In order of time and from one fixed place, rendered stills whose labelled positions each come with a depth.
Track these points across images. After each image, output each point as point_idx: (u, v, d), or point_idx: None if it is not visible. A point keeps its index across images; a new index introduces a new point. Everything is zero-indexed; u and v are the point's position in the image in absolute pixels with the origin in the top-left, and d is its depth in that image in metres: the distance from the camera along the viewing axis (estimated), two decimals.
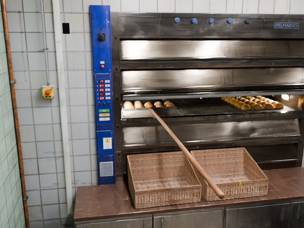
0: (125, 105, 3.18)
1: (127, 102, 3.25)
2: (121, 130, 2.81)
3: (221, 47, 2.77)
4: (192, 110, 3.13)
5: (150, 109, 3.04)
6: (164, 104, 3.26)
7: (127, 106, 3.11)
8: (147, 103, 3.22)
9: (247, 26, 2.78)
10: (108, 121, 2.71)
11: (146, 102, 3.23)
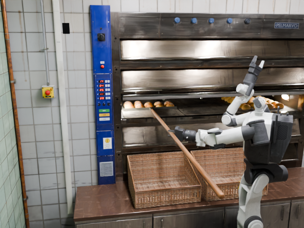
0: (125, 105, 3.18)
1: (127, 102, 3.25)
2: (121, 130, 2.81)
3: (221, 47, 2.77)
4: (192, 110, 3.13)
5: (150, 109, 3.04)
6: (164, 104, 3.26)
7: (127, 106, 3.11)
8: (147, 103, 3.22)
9: (247, 26, 2.78)
10: (108, 121, 2.71)
11: (146, 102, 3.23)
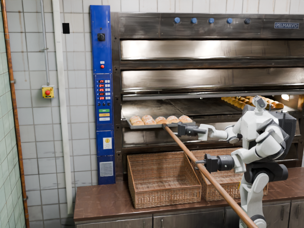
0: (131, 121, 2.58)
1: (134, 117, 2.65)
2: (121, 130, 2.81)
3: (221, 47, 2.77)
4: (192, 110, 3.13)
5: (164, 127, 2.45)
6: (179, 119, 2.66)
7: (135, 122, 2.51)
8: (159, 119, 2.62)
9: (247, 26, 2.78)
10: (108, 121, 2.71)
11: (158, 117, 2.64)
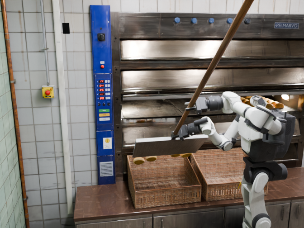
0: None
1: (137, 157, 2.64)
2: (121, 130, 2.81)
3: None
4: (192, 110, 3.13)
5: (173, 132, 2.21)
6: (180, 153, 2.69)
7: None
8: None
9: (247, 26, 2.78)
10: (108, 121, 2.71)
11: None
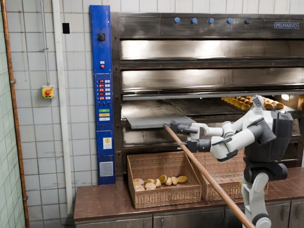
0: None
1: (137, 187, 2.65)
2: (121, 130, 2.81)
3: (221, 47, 2.77)
4: (192, 110, 3.13)
5: (165, 127, 2.45)
6: None
7: None
8: None
9: (247, 26, 2.78)
10: (108, 121, 2.71)
11: None
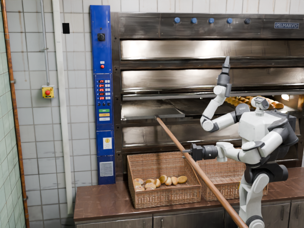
0: None
1: (137, 187, 2.65)
2: (121, 130, 2.81)
3: (221, 47, 2.77)
4: (192, 110, 3.13)
5: (156, 118, 2.72)
6: None
7: None
8: None
9: (247, 26, 2.78)
10: (108, 121, 2.71)
11: None
